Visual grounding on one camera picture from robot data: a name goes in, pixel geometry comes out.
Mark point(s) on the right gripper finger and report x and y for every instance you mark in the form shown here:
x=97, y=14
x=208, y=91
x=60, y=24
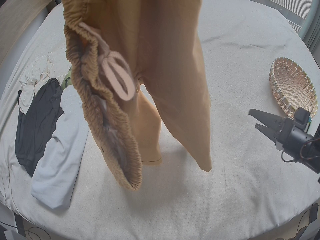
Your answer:
x=271, y=122
x=268, y=134

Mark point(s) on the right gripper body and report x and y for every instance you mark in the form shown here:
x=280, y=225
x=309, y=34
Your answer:
x=292, y=139

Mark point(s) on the tan shorts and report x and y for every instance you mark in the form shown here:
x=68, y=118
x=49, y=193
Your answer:
x=162, y=59

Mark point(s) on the round woven basket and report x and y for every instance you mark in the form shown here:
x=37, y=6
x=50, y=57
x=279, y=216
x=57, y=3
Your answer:
x=291, y=86

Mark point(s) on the bed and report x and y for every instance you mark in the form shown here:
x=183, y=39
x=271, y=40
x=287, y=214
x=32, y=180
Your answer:
x=237, y=59

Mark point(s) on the pale grey garment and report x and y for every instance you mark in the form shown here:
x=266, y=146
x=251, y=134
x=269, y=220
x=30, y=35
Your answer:
x=62, y=146

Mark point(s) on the green garment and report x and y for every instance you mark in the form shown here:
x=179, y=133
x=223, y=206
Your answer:
x=67, y=79

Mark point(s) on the black garment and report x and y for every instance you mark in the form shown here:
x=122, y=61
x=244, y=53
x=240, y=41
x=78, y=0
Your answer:
x=35, y=124

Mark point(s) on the white garment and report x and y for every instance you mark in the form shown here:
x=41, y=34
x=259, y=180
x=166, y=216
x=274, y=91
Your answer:
x=32, y=76

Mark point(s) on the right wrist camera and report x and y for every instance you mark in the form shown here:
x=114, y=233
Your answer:
x=302, y=116

